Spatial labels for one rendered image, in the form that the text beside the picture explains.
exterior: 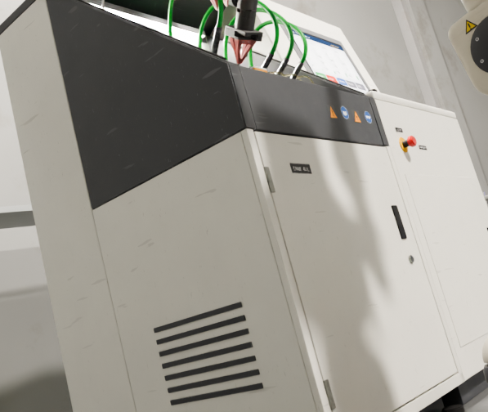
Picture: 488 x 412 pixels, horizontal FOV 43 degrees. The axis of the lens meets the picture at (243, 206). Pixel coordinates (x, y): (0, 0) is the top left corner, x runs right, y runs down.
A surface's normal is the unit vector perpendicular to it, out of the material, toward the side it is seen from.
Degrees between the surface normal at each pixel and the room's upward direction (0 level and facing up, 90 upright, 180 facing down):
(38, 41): 90
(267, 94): 90
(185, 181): 90
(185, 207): 90
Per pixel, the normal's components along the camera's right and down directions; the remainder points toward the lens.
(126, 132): -0.63, 0.02
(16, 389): 0.61, -0.31
